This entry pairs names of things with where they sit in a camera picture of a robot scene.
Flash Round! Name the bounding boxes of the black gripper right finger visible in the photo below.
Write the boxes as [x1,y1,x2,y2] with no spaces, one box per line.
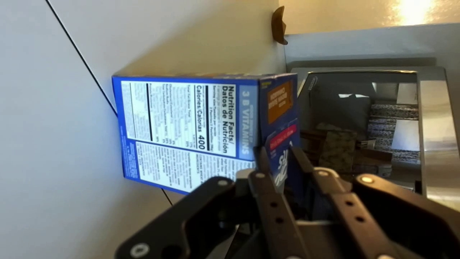
[287,142,460,259]

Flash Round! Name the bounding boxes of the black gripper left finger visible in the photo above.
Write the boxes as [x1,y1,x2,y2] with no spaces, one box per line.
[113,145,310,259]

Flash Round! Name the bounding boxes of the blue Pop-Tarts box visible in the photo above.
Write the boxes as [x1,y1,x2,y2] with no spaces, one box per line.
[110,70,303,195]

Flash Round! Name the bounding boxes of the brown wooden crescent piece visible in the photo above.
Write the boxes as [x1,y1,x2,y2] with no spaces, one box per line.
[270,4,289,45]

